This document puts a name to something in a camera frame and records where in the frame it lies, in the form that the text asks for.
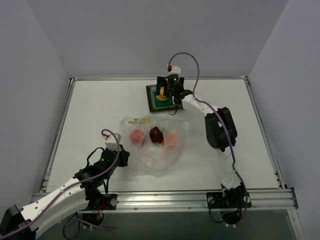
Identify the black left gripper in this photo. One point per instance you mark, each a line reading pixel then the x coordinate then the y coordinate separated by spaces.
pixel 123 158

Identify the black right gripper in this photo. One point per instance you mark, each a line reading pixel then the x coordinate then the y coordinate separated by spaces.
pixel 168 89

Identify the yellow fake lemon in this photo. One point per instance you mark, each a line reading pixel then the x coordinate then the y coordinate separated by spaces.
pixel 161 97

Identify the red fake fruit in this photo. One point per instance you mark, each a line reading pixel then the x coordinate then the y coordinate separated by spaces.
pixel 137 137

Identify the translucent printed plastic bag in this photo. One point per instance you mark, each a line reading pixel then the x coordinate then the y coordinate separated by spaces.
pixel 150 158

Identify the dark red fake plum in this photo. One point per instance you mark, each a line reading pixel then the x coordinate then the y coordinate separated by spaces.
pixel 155 135

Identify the orange fake fruit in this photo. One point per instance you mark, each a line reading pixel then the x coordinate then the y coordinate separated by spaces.
pixel 170 141

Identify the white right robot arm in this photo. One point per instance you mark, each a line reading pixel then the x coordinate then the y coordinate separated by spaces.
pixel 221 134

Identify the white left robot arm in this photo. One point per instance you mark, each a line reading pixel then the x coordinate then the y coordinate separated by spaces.
pixel 81 192

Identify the square teal dark-rimmed plate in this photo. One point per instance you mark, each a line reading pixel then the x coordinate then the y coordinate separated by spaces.
pixel 154 104

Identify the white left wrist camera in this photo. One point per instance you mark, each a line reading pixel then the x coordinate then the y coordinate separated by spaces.
pixel 110 142

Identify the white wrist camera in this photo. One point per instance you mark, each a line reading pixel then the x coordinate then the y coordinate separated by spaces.
pixel 172 69
pixel 110 142

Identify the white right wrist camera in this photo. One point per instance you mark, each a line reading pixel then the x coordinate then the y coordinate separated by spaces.
pixel 172 69

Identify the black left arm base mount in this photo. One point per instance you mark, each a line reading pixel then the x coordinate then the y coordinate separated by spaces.
pixel 96 206

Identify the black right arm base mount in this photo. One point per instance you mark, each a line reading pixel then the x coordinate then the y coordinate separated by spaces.
pixel 228 207

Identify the aluminium table frame rail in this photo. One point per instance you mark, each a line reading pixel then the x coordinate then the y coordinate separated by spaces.
pixel 93 104

